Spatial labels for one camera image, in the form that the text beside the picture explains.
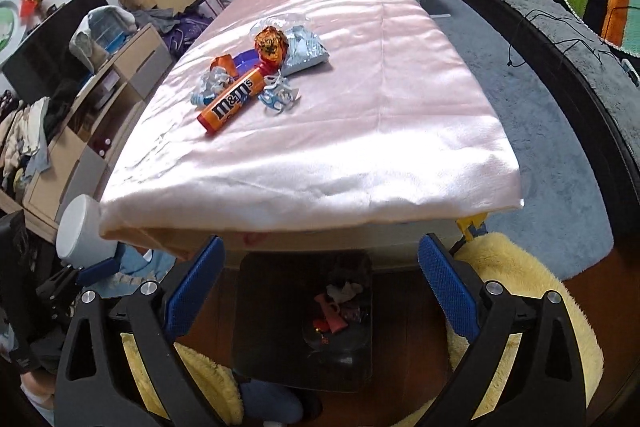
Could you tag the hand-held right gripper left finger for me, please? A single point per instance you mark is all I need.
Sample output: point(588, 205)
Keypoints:
point(195, 287)

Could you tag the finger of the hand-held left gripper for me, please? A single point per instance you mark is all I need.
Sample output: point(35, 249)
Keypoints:
point(97, 271)

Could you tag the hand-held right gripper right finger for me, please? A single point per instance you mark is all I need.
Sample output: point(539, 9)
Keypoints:
point(447, 287)

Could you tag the black trash bin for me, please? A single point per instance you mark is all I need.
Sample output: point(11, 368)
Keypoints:
point(270, 287)

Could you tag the purple plastic plate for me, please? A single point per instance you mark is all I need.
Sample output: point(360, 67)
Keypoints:
point(245, 59)

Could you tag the clear plastic bag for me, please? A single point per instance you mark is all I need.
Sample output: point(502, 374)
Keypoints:
point(305, 52)

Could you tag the person's left forearm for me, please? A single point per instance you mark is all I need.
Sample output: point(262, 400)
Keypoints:
point(22, 347)

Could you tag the white round container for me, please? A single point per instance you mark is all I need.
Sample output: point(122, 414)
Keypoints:
point(82, 227)

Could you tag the blue denim garment with lace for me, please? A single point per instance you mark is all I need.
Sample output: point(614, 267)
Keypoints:
point(150, 264)

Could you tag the yellow fluffy blanket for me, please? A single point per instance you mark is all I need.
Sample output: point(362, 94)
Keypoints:
point(525, 267)

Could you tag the pile of crumpled litter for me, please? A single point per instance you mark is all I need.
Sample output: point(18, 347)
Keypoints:
point(332, 307)

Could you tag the cream table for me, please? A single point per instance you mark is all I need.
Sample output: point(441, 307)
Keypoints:
point(325, 239)

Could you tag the pile of clothes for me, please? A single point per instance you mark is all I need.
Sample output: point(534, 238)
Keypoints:
point(25, 142)

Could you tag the blue grey rug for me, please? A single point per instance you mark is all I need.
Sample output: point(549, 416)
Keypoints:
point(525, 157)

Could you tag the orange candy tube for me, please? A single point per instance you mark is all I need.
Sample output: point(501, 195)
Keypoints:
point(230, 99)

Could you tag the pink satin tablecloth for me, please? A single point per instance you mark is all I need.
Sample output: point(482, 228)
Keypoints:
point(350, 107)

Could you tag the blue white crumpled wrapper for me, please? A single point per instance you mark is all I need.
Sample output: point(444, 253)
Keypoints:
point(277, 97)

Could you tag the wooden low cabinet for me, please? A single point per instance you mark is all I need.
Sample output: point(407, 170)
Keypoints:
point(135, 57)

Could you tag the black sofa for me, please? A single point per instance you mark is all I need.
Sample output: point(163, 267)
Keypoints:
point(590, 117)

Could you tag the black television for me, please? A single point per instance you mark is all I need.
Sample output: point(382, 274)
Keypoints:
point(45, 52)

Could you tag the orange wrapper scrap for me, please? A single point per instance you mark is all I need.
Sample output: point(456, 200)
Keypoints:
point(222, 63)

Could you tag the blue cage with grey cover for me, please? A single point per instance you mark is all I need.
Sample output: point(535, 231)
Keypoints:
point(102, 34)

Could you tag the purple cloth bag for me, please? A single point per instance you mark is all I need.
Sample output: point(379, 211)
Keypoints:
point(187, 34)

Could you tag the orange crumpled wrapper ball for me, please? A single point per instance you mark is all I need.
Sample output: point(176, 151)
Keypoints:
point(272, 43)

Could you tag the grey fleece blanket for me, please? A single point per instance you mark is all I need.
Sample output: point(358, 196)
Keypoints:
point(560, 37)

